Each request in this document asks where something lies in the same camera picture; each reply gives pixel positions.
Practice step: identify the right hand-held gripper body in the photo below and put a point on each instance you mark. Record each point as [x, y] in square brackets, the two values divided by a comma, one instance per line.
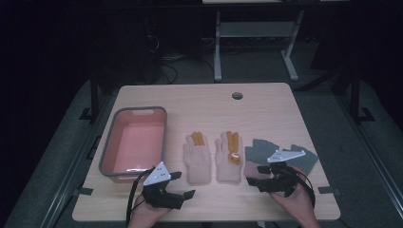
[282, 182]

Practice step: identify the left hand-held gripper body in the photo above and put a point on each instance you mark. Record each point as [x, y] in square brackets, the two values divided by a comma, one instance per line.
[160, 198]

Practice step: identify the person's left hand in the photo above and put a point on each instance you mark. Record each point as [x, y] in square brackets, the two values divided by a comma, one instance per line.
[142, 213]

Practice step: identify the person's right hand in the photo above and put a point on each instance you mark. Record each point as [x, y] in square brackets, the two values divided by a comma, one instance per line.
[299, 204]

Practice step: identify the beige and orange knit glove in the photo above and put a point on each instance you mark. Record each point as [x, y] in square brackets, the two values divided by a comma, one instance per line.
[198, 164]
[226, 172]

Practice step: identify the black tape strip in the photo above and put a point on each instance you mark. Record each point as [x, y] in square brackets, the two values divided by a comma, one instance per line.
[329, 190]
[84, 191]

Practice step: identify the pink basin with grey rim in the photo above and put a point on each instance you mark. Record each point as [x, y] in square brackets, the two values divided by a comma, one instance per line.
[136, 142]

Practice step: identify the black metal stand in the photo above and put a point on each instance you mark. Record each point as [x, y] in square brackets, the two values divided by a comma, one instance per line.
[355, 95]
[94, 95]

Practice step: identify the white metal desk frame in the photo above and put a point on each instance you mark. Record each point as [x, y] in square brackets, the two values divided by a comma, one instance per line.
[253, 29]

